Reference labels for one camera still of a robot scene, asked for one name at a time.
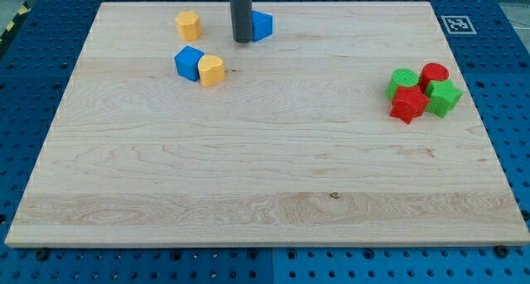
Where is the blue triangle block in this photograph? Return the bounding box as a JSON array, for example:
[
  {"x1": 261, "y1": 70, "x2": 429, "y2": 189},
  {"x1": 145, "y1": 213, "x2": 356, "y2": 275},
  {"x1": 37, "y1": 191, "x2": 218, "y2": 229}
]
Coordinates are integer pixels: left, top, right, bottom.
[{"x1": 252, "y1": 11, "x2": 273, "y2": 42}]

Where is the green cylinder block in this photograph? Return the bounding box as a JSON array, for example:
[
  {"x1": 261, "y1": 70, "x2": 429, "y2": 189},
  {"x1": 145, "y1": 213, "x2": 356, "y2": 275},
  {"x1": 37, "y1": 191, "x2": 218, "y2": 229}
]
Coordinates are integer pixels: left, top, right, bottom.
[{"x1": 385, "y1": 68, "x2": 419, "y2": 99}]

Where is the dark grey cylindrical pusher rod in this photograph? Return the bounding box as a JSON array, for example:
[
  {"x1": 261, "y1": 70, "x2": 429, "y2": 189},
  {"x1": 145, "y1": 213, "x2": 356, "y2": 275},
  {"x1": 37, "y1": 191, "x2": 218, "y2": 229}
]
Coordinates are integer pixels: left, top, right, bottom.
[{"x1": 229, "y1": 0, "x2": 253, "y2": 43}]

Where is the red star block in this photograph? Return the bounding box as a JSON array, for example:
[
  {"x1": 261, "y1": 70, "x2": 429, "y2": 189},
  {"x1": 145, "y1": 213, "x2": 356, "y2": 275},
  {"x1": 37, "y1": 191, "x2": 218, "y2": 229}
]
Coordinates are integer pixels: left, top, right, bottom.
[{"x1": 390, "y1": 85, "x2": 430, "y2": 124}]

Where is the white fiducial marker tag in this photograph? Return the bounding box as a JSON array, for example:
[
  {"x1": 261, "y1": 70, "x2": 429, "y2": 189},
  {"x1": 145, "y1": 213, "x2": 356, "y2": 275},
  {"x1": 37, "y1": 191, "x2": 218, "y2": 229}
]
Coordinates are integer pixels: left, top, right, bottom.
[{"x1": 441, "y1": 15, "x2": 476, "y2": 35}]

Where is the yellow hexagon block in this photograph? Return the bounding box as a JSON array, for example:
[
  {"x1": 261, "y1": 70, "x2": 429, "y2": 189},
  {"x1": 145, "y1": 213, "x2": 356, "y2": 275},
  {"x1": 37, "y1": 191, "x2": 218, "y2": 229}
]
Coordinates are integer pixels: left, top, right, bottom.
[{"x1": 175, "y1": 11, "x2": 202, "y2": 41}]

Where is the black bolt right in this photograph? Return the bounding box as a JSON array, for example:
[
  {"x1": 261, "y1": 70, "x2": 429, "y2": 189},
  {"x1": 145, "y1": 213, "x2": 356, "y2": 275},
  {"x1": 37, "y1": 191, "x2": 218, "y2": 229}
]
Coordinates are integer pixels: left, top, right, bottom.
[{"x1": 494, "y1": 245, "x2": 510, "y2": 258}]

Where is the yellow heart block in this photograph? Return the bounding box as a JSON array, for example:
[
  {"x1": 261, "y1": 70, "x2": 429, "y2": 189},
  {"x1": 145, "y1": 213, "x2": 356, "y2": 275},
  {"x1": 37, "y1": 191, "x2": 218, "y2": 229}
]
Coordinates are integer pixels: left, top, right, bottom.
[{"x1": 198, "y1": 55, "x2": 225, "y2": 87}]

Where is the black bolt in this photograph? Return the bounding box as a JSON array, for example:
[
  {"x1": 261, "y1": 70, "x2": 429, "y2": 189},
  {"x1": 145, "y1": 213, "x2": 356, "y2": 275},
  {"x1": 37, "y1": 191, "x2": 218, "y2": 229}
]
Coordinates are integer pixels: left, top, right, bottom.
[
  {"x1": 494, "y1": 245, "x2": 510, "y2": 258},
  {"x1": 34, "y1": 248, "x2": 49, "y2": 262}
]

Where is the red cylinder block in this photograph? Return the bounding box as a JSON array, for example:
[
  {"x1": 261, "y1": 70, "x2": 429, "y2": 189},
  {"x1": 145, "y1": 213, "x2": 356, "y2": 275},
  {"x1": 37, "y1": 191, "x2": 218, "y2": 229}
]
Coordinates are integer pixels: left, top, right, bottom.
[{"x1": 418, "y1": 63, "x2": 450, "y2": 93}]

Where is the blue cube block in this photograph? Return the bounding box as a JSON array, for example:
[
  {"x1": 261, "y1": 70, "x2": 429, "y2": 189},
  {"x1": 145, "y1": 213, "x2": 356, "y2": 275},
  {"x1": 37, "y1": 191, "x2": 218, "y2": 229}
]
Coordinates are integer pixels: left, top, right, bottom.
[{"x1": 174, "y1": 46, "x2": 205, "y2": 81}]

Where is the green star block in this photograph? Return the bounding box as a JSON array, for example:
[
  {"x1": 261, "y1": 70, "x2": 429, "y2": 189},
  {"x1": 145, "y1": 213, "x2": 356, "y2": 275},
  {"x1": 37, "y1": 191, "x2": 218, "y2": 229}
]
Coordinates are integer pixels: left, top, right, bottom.
[{"x1": 425, "y1": 79, "x2": 463, "y2": 118}]

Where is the black bolt left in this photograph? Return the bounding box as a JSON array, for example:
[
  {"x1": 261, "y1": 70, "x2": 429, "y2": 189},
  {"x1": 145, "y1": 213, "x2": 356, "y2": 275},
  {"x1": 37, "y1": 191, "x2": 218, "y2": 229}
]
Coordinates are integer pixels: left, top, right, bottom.
[{"x1": 34, "y1": 248, "x2": 49, "y2": 262}]

